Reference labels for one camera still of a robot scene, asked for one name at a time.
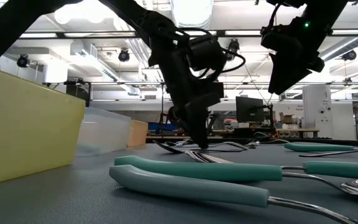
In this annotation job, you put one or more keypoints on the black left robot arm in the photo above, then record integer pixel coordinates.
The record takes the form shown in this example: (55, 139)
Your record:
(11, 28)

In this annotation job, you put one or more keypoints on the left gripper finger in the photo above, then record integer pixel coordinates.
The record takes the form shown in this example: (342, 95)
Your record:
(200, 124)

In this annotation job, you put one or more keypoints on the orange plastic bin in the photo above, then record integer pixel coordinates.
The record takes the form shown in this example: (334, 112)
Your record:
(138, 133)

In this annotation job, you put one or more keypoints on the black ceiling spotlight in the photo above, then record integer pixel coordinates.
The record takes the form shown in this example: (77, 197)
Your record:
(23, 61)
(124, 56)
(233, 46)
(349, 55)

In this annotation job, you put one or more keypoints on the silver ceiling duct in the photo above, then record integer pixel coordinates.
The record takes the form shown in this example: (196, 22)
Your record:
(191, 12)

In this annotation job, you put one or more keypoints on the cardboard box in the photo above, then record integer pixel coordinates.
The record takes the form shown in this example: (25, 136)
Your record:
(287, 119)

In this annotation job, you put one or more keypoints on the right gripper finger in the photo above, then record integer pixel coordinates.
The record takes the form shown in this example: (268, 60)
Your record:
(287, 73)
(273, 74)

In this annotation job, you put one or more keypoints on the wooden desk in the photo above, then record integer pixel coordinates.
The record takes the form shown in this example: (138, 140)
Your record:
(297, 130)

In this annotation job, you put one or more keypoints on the yellow plastic bin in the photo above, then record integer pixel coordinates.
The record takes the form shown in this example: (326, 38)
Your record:
(26, 130)

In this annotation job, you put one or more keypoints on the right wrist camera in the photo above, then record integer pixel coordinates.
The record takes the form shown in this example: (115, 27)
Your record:
(275, 39)

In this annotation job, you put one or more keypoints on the black computer monitor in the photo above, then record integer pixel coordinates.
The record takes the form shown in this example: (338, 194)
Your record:
(249, 109)

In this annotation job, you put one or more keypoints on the white ceiling unit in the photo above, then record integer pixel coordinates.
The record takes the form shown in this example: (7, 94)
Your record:
(54, 74)

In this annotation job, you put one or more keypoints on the dark cabinet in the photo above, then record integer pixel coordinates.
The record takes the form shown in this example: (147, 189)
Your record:
(78, 95)

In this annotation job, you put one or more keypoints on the white rectangular air duct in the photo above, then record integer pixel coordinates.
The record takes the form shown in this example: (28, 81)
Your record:
(96, 65)

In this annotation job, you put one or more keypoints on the distant black workstation frame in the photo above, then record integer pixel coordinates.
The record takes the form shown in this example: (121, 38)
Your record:
(120, 83)

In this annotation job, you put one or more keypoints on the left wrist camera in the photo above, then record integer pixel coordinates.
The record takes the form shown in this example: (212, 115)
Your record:
(207, 51)

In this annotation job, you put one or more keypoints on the clear plastic bin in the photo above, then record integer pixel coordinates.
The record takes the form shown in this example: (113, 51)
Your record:
(104, 133)

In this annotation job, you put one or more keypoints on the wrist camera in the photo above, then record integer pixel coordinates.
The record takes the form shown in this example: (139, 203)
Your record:
(275, 39)
(207, 51)

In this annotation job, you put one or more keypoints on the overhead light bar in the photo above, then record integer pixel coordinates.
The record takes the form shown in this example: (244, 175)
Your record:
(104, 34)

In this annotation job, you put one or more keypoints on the black table frame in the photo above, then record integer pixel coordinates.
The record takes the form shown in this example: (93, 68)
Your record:
(322, 140)

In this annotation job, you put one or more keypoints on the blue-grey table mat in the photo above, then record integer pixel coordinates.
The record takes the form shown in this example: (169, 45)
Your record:
(73, 199)

